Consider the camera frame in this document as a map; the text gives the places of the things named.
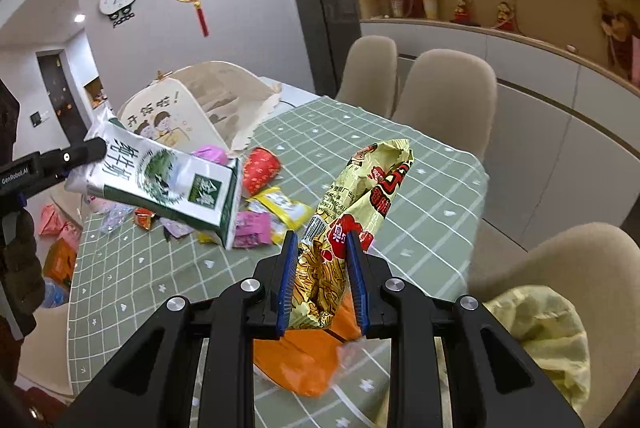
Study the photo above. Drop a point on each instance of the red patterned can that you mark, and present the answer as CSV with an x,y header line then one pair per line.
x,y
260,170

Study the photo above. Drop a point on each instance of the green checked tablecloth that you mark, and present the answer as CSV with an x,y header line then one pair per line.
x,y
420,188

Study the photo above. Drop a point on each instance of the pink packet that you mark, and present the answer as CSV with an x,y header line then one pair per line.
x,y
52,220

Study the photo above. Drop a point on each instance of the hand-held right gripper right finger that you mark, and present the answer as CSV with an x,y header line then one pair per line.
x,y
357,288

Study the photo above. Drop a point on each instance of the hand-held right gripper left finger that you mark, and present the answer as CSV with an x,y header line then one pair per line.
x,y
283,288

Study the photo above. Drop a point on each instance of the hanging twig doll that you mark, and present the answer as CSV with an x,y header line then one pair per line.
x,y
620,38

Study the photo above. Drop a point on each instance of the orange plastic packet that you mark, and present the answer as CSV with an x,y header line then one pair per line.
x,y
300,358

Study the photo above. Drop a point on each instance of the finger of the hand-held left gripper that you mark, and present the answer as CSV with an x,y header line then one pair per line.
x,y
85,152

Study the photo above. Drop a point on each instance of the small red orange packet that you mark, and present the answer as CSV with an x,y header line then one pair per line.
x,y
145,218

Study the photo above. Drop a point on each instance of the person's left hand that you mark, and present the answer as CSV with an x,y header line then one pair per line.
x,y
27,268

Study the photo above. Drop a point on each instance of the yellow cloth on chair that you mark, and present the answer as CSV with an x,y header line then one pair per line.
x,y
545,338

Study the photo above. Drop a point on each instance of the dark door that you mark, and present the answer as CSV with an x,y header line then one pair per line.
x,y
52,98

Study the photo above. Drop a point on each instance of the beige chair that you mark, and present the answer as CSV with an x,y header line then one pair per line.
x,y
367,73
445,103
575,258

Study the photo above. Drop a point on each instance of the green white milk carton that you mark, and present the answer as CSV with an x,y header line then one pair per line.
x,y
165,180

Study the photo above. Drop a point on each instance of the yellow red snack bag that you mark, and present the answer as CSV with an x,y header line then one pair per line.
x,y
372,188

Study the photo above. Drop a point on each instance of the paper noodle cup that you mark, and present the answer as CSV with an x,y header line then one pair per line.
x,y
430,5

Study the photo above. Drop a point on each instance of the magenta snack packet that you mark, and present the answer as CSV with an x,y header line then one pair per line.
x,y
252,229

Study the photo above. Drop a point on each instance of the yellow snack packet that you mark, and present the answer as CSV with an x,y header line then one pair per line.
x,y
282,208

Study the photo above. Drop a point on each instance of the dark tall cabinet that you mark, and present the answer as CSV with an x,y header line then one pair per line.
x,y
315,8

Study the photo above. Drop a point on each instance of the white low cabinet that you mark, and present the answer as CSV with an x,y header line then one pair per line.
x,y
540,108

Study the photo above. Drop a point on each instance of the red gold figurine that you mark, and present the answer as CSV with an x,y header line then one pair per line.
x,y
505,15
462,11

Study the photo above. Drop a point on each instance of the wooden wall shelf unit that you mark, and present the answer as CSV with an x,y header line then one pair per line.
x,y
550,13

